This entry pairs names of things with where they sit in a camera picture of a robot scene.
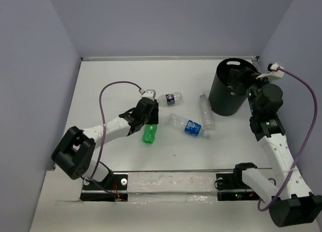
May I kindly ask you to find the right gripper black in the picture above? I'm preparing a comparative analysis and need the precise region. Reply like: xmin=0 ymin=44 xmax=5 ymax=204
xmin=228 ymin=67 xmax=275 ymax=116

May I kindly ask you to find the green plastic bottle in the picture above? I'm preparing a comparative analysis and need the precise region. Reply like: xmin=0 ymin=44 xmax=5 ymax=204
xmin=142 ymin=124 xmax=157 ymax=144

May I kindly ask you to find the black cap cola bottle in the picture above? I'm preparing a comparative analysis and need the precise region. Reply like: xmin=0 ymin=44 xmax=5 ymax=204
xmin=157 ymin=92 xmax=183 ymax=107

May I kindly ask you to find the blue label water bottle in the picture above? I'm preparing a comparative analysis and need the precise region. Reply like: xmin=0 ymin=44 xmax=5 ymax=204
xmin=167 ymin=113 xmax=208 ymax=137

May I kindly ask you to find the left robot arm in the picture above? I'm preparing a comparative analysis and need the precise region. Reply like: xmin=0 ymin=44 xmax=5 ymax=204
xmin=51 ymin=97 xmax=158 ymax=189

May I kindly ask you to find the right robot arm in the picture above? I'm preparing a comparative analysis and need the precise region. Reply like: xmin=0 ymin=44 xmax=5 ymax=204
xmin=228 ymin=64 xmax=321 ymax=227

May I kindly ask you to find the black round bin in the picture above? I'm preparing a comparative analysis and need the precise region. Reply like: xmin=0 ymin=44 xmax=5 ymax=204
xmin=208 ymin=58 xmax=258 ymax=116

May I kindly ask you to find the clear unlabeled plastic bottle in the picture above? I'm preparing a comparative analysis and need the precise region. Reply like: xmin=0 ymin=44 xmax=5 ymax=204
xmin=198 ymin=92 xmax=215 ymax=130

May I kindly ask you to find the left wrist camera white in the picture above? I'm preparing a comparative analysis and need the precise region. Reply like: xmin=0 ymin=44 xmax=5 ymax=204
xmin=139 ymin=89 xmax=156 ymax=101

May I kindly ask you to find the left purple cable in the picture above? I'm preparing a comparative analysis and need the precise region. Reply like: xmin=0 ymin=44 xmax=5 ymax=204
xmin=88 ymin=81 xmax=144 ymax=190

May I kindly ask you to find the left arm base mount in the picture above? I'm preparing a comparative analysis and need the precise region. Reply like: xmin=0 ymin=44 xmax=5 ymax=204
xmin=80 ymin=172 xmax=128 ymax=202

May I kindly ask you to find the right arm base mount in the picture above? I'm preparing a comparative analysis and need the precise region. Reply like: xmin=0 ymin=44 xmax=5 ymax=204
xmin=214 ymin=173 xmax=259 ymax=202

